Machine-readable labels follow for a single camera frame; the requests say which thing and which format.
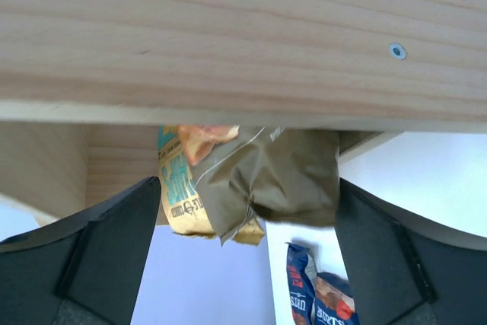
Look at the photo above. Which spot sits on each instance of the light blue cassava chips bag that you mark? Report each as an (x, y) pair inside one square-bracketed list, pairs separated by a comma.
[(275, 174)]

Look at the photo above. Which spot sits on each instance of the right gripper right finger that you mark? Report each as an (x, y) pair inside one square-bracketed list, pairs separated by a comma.
[(406, 269)]

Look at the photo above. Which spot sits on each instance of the blue Burts bag centre left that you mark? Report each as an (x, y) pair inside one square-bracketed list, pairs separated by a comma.
[(334, 302)]

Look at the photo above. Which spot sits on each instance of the blue Burts bag far left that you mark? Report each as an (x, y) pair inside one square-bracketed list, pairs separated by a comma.
[(301, 274)]

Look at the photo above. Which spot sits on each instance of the yellow kettle chips bag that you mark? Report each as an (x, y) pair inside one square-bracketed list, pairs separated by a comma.
[(180, 148)]

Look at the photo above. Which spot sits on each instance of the blue burts bag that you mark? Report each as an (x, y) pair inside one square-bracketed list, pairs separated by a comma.
[(301, 274), (334, 302)]

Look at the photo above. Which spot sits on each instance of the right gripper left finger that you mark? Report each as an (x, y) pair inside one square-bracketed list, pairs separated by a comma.
[(83, 269)]

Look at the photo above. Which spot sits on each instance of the wooden two-tier shelf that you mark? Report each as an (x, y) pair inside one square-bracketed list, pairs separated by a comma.
[(86, 83)]

